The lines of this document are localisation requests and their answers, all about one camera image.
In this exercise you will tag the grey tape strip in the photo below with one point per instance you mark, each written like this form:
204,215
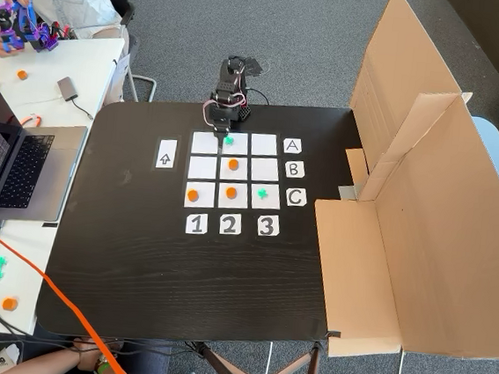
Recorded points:
350,191

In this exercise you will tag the camera tripod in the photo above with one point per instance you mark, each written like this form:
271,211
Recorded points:
219,367

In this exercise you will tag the large brown cardboard screen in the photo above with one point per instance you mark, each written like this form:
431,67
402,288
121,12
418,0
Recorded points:
447,241

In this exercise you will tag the white arrow paper sheet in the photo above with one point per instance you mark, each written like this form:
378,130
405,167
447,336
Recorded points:
167,147

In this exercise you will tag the grey USB hub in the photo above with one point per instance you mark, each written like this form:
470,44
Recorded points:
67,88

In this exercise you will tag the purple leader arm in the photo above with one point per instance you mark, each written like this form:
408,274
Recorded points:
25,35

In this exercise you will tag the white paper grid square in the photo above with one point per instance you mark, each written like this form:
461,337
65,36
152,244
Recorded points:
202,168
241,176
264,170
273,203
206,201
240,149
264,145
201,143
240,203

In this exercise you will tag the grey laptop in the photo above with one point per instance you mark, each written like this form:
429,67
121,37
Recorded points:
35,166

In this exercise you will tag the paper sheet letter B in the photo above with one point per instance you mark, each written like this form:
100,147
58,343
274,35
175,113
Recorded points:
287,174

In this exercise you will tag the orange round token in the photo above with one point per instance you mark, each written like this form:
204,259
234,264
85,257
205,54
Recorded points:
192,195
230,192
10,304
233,164
22,73

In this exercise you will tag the paper sheet number 1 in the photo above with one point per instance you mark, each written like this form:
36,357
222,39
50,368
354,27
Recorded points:
188,230

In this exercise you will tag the black floor tape patch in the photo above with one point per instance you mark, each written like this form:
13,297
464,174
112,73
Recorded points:
255,67

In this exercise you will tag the paper sheet letter A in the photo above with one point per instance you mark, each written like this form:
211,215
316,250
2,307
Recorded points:
286,149

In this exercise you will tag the paper sheet letter C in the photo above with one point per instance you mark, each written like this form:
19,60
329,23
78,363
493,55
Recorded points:
288,203

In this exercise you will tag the white table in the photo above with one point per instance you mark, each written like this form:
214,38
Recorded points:
44,65

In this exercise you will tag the paper sheet number 2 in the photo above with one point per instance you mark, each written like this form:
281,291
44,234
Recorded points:
221,231

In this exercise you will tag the paper sheet number 3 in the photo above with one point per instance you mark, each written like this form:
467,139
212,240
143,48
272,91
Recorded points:
260,232

